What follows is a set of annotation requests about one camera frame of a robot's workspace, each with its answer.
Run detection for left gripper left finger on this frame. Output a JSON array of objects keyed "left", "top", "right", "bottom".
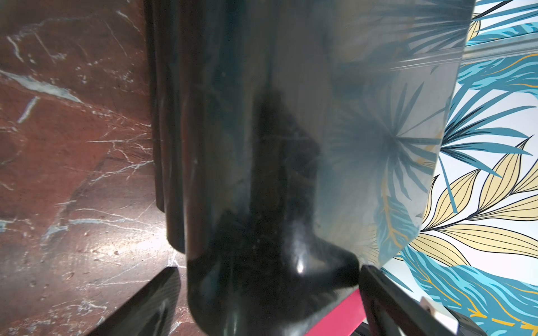
[{"left": 89, "top": 267, "right": 181, "bottom": 335}]

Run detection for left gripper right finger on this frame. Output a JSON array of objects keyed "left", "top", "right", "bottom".
[{"left": 359, "top": 265, "right": 455, "bottom": 335}]

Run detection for pink top drawer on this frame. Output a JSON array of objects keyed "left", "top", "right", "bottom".
[{"left": 305, "top": 290, "right": 367, "bottom": 336}]

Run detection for black drawer cabinet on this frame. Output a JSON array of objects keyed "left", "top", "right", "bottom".
[{"left": 144, "top": 1, "right": 475, "bottom": 335}]

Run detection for right aluminium corner post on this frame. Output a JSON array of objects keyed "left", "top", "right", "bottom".
[{"left": 461, "top": 33, "right": 537, "bottom": 65}]

